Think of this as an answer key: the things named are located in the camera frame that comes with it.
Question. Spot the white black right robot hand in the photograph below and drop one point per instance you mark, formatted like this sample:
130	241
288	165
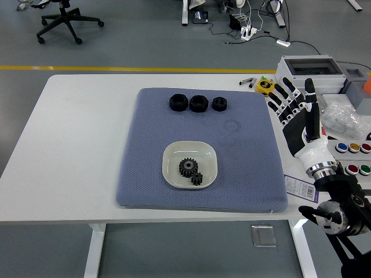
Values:
301	130

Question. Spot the small black gear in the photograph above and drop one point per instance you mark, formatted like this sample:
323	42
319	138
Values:
197	179

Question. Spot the large black gear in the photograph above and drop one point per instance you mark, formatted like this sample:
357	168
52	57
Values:
187	166

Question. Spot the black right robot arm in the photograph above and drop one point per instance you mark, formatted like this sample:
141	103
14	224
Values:
347	185

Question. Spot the white flat box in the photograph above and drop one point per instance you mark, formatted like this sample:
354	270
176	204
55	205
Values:
333	97

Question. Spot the white coloured-button control box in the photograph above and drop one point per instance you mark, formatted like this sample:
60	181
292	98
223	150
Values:
353	148

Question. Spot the small black hex nut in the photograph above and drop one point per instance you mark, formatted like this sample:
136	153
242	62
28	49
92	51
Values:
219	104

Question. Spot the large black hex nut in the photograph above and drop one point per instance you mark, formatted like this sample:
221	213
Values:
198	103
178	102

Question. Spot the clear bag of white parts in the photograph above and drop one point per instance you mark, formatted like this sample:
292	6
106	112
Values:
342	118

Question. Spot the yellow tape measure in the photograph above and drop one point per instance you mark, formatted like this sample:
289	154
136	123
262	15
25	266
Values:
263	87

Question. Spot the purple-edged label card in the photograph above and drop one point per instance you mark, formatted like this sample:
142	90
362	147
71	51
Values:
301	188

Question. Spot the green white small connector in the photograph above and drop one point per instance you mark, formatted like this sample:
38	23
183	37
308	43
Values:
264	78

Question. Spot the grey plastic case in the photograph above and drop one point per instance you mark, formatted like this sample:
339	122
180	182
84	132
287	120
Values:
355	87

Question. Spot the silver black small tool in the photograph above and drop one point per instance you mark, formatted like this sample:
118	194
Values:
246	82

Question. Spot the orange block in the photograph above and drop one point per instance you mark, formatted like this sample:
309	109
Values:
368	85

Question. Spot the white power adapter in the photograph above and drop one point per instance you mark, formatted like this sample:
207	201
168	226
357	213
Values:
283	42

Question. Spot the white power strip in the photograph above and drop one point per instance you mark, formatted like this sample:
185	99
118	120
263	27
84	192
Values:
249	32

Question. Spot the clear floor plate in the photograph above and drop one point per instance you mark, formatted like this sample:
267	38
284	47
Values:
263	236

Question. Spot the white desk leg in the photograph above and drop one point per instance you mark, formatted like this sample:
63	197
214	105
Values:
185	13
279	16
356	5

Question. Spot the white table leg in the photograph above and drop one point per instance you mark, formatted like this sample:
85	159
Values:
303	249
94	249

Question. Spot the black power brick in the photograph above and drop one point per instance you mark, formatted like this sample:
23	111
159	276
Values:
234	21

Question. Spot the white square dish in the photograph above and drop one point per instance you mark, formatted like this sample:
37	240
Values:
174	156

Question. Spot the person's foot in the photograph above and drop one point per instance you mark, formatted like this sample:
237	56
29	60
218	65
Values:
240	3
197	3

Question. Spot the blue-grey textured mat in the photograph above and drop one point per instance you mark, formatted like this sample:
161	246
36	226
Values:
150	162

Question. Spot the black office chair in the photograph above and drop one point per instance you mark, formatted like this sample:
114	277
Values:
63	17

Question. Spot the grey electrical enclosure box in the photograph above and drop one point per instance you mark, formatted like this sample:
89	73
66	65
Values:
316	65

